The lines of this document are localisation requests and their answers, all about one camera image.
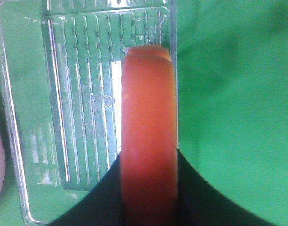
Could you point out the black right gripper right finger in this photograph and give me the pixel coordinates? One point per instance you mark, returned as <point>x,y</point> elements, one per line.
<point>200,204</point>

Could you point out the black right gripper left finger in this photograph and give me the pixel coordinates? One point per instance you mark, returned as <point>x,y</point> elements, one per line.
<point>102,206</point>

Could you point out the bread slice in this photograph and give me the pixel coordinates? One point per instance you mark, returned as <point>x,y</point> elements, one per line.
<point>148,158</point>

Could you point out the clear right bread tray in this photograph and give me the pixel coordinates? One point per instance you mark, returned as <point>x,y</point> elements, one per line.
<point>60,69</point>

